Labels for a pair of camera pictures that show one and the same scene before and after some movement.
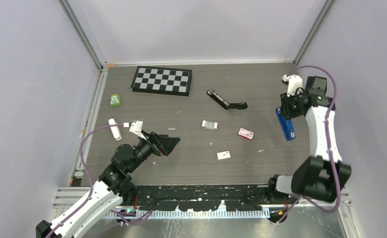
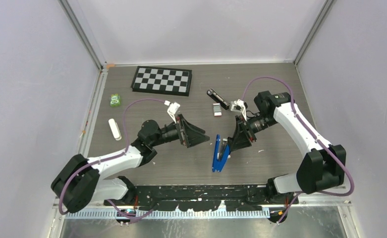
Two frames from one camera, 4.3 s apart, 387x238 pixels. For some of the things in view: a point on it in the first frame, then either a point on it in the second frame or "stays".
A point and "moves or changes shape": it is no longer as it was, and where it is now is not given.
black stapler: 224,103 stays
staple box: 211,125 → 217,109
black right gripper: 285,100 → 241,136
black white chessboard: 161,80 stays
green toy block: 115,100 stays
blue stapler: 286,124 moves or changes shape
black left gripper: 166,144 → 193,135
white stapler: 115,129 stays
